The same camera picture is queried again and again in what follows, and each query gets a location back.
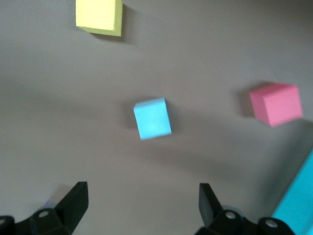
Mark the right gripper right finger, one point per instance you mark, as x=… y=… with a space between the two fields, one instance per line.
x=215 y=220

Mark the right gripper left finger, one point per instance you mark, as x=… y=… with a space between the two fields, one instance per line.
x=66 y=215

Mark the light blue foam block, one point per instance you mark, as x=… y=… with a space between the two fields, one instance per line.
x=152 y=120

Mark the purple foam block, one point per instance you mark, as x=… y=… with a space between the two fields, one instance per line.
x=50 y=204

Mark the cyan plastic bin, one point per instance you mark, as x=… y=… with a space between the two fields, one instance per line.
x=298 y=200

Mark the brown paper table cover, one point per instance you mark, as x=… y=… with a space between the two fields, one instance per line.
x=73 y=122

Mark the red foam block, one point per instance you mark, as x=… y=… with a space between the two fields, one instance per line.
x=278 y=105

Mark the yellow foam block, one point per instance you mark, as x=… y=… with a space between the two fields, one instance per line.
x=97 y=14

